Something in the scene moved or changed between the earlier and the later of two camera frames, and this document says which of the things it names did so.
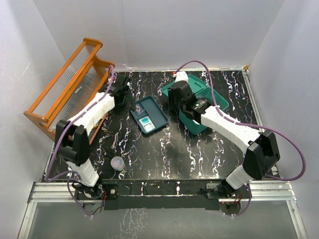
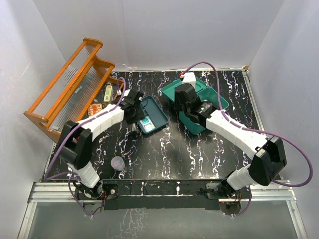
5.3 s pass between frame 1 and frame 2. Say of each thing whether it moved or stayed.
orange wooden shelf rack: stayed
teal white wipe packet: stayed
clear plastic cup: stayed
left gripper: moved
